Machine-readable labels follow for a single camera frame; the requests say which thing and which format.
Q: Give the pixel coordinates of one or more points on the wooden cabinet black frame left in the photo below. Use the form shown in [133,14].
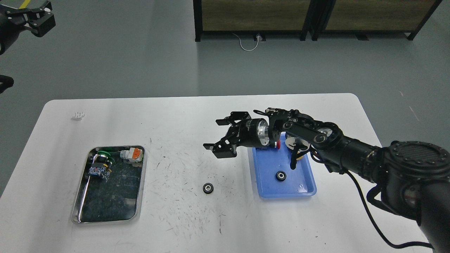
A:
[253,17]

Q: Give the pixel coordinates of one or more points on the small white plastic part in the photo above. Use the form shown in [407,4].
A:
[78,116]

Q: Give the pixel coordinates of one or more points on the orange white switch module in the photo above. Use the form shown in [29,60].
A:
[132,155]

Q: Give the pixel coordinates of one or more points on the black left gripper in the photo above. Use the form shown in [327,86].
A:
[13,22]

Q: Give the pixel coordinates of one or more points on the red push button switch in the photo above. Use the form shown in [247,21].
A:
[272,145]

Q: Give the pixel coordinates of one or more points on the wooden cabinet black frame right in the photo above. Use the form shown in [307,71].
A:
[362,17]

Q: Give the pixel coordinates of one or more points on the blue plastic tray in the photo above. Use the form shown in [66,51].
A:
[300,181]

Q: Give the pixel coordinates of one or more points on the silver metal tray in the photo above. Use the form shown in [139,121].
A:
[117,200]

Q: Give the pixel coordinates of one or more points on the wooden cabinet black frame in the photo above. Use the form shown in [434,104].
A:
[362,17]
[253,17]

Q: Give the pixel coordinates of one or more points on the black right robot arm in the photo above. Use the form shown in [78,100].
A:
[409,179]

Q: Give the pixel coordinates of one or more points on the green push button switch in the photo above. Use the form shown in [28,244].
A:
[101,164]

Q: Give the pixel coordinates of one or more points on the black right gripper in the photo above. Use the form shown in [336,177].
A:
[246,131]

